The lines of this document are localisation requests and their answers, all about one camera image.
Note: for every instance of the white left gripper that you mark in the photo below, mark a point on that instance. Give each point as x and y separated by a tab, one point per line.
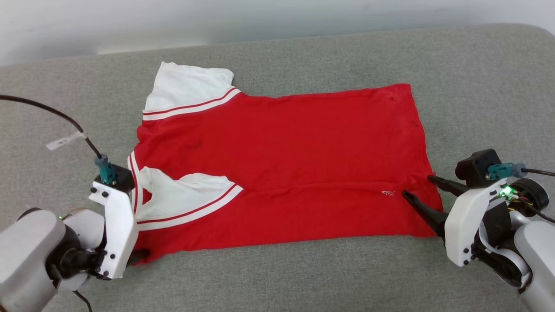
119	229

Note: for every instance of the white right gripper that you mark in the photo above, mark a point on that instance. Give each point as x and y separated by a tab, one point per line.
464	225

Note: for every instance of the red and white t-shirt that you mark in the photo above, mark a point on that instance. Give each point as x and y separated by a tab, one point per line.
303	151

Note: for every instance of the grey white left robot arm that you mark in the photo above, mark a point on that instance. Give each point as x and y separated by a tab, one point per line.
26	260

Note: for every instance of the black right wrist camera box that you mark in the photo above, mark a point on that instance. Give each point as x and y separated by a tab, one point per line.
475	167

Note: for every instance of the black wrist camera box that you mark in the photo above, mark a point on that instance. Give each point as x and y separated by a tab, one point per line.
125	178
475	167

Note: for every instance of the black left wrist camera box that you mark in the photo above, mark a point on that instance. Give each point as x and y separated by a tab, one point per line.
125	178

